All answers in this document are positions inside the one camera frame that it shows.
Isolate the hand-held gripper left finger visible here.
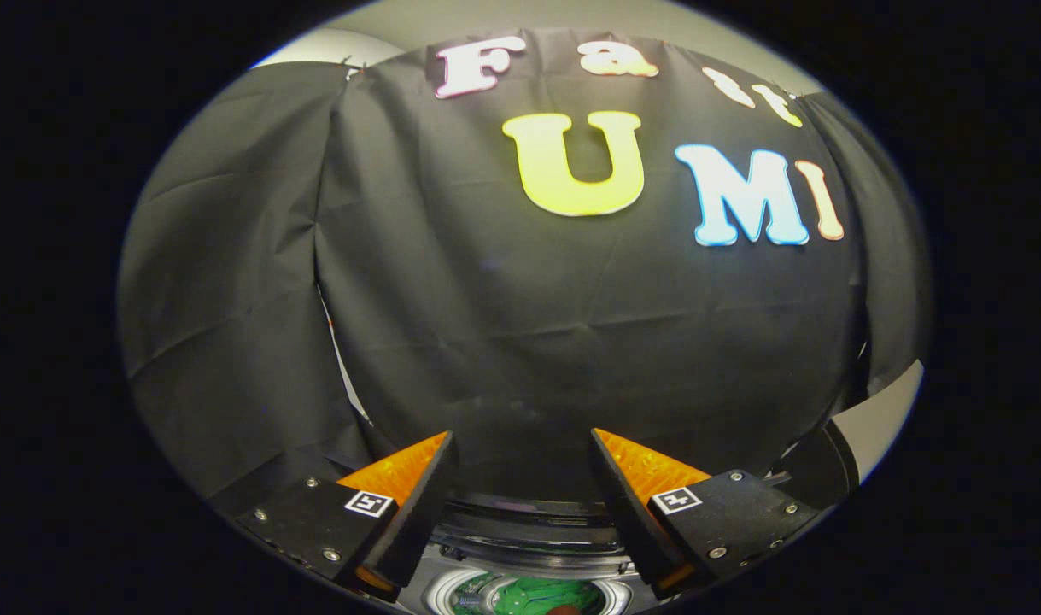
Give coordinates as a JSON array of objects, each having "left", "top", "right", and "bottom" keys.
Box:
[{"left": 234, "top": 430, "right": 459, "bottom": 604}]

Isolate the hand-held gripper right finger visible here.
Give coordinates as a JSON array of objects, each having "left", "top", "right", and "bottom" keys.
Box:
[{"left": 588, "top": 427, "right": 822, "bottom": 600}]

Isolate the grey washing machine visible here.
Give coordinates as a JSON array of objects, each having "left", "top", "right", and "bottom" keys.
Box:
[{"left": 396, "top": 491, "right": 659, "bottom": 615}]

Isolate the green polo shirt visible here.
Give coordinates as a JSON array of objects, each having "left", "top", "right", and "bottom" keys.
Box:
[{"left": 452, "top": 574, "right": 611, "bottom": 615}]

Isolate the black backdrop cloth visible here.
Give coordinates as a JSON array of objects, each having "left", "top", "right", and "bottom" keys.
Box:
[{"left": 117, "top": 30, "right": 931, "bottom": 513}]

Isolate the beige cabinet with dark frame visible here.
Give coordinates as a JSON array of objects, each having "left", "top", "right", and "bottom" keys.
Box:
[{"left": 775, "top": 359, "right": 925, "bottom": 511}]

